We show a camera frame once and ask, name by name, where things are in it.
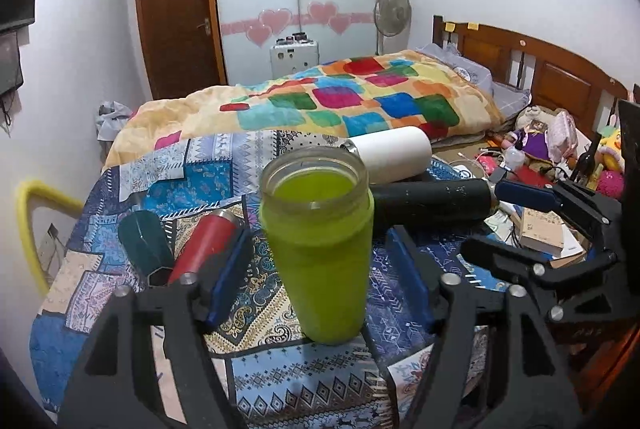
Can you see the pink fluffy ball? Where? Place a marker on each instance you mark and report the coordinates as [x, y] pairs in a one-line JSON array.
[[611, 183]]

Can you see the lime green cup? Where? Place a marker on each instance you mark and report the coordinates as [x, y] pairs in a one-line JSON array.
[[320, 259]]

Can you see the brown cardboard box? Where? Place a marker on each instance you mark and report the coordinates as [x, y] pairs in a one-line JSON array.
[[547, 226]]

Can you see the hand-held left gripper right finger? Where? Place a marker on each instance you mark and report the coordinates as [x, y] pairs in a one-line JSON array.
[[406, 271]]

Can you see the pink patterned bag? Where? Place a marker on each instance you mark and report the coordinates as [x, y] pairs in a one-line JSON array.
[[562, 134]]

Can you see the grey crumpled cloth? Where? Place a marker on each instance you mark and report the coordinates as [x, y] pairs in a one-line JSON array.
[[112, 119]]

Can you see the purple doll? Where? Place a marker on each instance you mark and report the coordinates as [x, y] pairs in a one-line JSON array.
[[530, 141]]

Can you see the blue patchwork blanket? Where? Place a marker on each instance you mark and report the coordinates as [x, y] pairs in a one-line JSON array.
[[200, 179]]

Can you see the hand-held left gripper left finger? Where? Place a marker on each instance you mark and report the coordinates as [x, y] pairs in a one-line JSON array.
[[227, 271]]

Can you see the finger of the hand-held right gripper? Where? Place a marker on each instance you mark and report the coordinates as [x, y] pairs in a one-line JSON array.
[[525, 196], [505, 259]]

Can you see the colourful checked quilt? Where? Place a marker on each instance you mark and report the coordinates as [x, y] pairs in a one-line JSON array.
[[350, 99]]

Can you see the dark hanging cloth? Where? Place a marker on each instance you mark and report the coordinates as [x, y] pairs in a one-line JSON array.
[[10, 61]]

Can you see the white appliance box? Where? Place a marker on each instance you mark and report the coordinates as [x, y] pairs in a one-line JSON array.
[[294, 61]]

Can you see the grey pillow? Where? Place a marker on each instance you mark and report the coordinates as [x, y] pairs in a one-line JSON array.
[[460, 64]]

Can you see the wooden bed headboard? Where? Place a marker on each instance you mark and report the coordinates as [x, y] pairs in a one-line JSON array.
[[560, 79]]

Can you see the black cup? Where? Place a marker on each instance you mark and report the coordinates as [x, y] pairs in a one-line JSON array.
[[430, 204]]

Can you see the standing electric fan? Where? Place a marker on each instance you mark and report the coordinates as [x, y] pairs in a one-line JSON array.
[[393, 11]]

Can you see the white cup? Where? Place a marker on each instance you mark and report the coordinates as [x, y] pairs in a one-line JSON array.
[[395, 154]]

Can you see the yellow plush toy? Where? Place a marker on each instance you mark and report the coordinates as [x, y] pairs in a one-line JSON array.
[[610, 146]]

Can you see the yellow curved tube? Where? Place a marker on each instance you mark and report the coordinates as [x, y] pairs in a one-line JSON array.
[[30, 229]]

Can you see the brown wooden door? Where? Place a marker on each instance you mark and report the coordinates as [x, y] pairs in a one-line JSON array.
[[175, 24]]

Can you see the red cup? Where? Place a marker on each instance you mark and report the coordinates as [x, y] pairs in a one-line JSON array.
[[205, 244]]

